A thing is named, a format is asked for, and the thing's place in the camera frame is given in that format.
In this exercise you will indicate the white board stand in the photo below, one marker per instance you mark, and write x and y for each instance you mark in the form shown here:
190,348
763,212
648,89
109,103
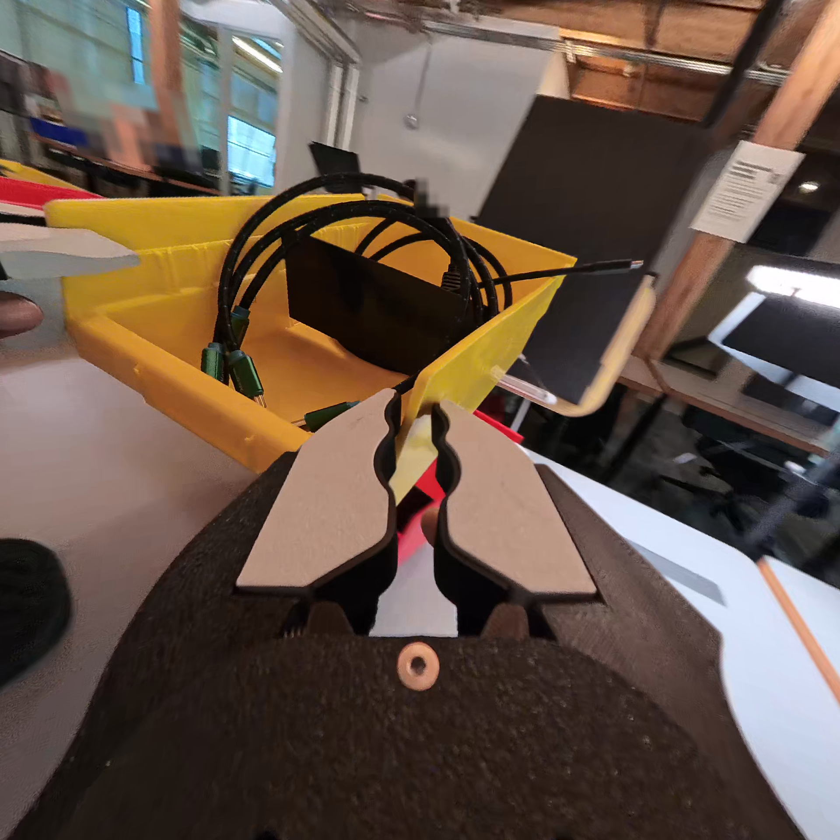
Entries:
525,387

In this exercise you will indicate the wooden office desk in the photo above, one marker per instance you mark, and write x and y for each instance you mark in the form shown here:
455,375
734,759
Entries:
722,400

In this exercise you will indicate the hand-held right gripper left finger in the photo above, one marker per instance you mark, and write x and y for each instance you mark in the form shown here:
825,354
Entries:
321,512

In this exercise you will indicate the red plastic bin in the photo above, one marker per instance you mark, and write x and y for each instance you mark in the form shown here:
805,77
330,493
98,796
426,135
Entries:
39,191
420,518

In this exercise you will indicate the grey tape strip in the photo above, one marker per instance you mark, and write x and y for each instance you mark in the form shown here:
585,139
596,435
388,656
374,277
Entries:
682,574

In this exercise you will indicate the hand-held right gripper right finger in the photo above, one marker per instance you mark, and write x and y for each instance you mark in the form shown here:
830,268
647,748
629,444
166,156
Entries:
512,518

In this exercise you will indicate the person's right hand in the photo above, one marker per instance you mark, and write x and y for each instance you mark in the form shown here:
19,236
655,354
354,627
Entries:
429,525

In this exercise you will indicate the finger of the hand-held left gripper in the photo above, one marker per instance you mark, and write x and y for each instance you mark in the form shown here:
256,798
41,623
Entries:
59,253

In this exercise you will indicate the person's left hand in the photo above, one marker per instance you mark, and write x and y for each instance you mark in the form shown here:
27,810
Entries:
16,315

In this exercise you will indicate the white paper notice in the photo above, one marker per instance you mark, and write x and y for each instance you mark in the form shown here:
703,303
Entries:
745,190

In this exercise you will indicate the yellow plastic bin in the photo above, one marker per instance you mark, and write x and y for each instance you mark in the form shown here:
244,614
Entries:
170,354

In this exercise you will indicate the black bin divider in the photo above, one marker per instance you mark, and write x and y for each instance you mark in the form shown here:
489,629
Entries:
367,308

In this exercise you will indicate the wooden post with notice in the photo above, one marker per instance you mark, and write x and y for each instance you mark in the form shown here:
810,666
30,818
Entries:
695,282

